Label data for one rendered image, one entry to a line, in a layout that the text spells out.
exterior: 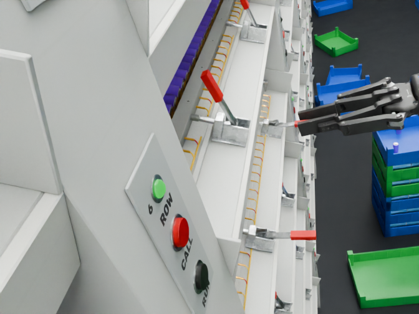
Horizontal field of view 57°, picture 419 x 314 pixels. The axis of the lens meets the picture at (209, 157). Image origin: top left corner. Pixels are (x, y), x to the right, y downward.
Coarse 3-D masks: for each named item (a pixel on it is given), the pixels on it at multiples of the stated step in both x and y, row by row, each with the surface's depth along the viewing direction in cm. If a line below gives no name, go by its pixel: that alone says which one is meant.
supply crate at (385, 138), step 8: (408, 120) 148; (416, 120) 148; (408, 128) 150; (416, 128) 149; (376, 136) 147; (384, 136) 150; (392, 136) 148; (400, 136) 147; (408, 136) 146; (416, 136) 145; (384, 144) 146; (392, 144) 145; (400, 144) 144; (408, 144) 143; (416, 144) 142; (384, 152) 139; (392, 152) 134; (400, 152) 141; (408, 152) 133; (416, 152) 133; (392, 160) 136; (400, 160) 136; (408, 160) 136; (416, 160) 136
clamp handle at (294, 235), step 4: (268, 232) 55; (272, 232) 56; (276, 232) 56; (280, 232) 56; (284, 232) 56; (288, 232) 55; (292, 232) 55; (296, 232) 55; (300, 232) 55; (304, 232) 54; (308, 232) 54; (312, 232) 54; (264, 236) 56; (268, 236) 56; (272, 236) 56; (276, 236) 55; (280, 236) 55; (284, 236) 55; (288, 236) 55; (292, 236) 55; (296, 236) 54; (300, 236) 54; (304, 236) 54; (308, 236) 54; (312, 236) 54
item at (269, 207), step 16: (272, 80) 87; (288, 80) 86; (272, 96) 87; (272, 112) 82; (272, 144) 75; (256, 160) 71; (272, 160) 71; (256, 176) 68; (272, 176) 68; (272, 192) 65; (272, 208) 63; (256, 224) 60; (272, 224) 60; (256, 256) 56; (272, 256) 56; (240, 272) 54; (256, 272) 54; (272, 272) 54; (240, 288) 52; (256, 288) 52; (272, 288) 52; (256, 304) 50; (272, 304) 51
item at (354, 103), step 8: (392, 88) 68; (360, 96) 71; (368, 96) 70; (376, 96) 69; (336, 104) 73; (344, 104) 72; (352, 104) 72; (360, 104) 71; (368, 104) 71; (344, 112) 73
